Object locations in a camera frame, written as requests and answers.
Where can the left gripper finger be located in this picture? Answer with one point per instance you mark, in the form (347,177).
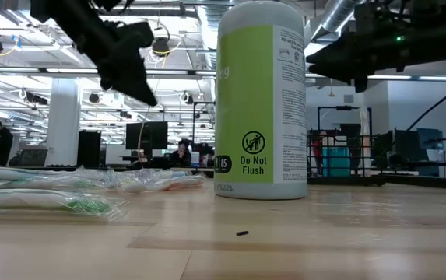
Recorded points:
(125,75)

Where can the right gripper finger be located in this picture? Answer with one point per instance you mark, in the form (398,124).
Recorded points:
(339,58)

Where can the green toothbrush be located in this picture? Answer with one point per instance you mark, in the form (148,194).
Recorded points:
(63,183)
(86,206)

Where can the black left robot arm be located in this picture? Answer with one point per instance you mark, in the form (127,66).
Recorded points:
(63,15)

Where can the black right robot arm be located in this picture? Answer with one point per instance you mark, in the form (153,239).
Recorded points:
(433,46)

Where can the long ceiling light strip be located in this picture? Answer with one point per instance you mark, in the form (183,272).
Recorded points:
(32,71)
(421,78)

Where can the black monitor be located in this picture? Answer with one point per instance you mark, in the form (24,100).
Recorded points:
(146,136)

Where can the white building column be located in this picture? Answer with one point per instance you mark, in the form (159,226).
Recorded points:
(63,124)

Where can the black cabinet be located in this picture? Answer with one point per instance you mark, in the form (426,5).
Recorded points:
(89,148)

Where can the green white wipes canister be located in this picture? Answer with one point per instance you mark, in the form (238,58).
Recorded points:
(246,97)

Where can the teal container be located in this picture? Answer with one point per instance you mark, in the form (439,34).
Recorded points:
(335,161)

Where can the white blue container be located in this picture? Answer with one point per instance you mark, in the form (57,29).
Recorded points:
(195,159)

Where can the black monitors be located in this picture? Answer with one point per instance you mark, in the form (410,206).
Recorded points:
(405,145)

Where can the blue panel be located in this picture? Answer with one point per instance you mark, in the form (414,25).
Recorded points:
(429,140)

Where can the small black screw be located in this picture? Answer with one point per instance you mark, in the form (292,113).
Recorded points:
(242,233)

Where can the black rig frame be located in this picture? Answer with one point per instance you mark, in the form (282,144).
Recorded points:
(343,107)

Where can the black aluminium frame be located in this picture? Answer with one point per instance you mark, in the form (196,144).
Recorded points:
(433,183)

